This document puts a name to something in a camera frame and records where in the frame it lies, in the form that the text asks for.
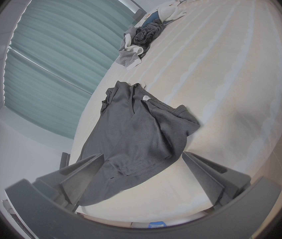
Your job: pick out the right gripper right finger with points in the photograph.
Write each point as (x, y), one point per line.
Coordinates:
(215, 180)

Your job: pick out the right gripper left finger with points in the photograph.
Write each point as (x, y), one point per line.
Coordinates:
(81, 173)

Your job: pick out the black T-shirt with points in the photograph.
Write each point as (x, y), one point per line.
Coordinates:
(131, 138)

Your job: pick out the bed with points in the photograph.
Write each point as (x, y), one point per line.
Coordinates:
(218, 83)

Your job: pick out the pile of clothes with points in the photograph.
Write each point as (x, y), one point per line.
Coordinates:
(143, 36)

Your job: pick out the black chest of drawers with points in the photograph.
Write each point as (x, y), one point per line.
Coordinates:
(65, 160)

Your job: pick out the blue-green curtain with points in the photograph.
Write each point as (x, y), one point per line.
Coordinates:
(68, 33)
(44, 96)

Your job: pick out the grey bedside table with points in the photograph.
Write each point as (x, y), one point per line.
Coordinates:
(139, 15)

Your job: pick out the white printed pillow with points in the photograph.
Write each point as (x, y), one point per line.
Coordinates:
(165, 4)

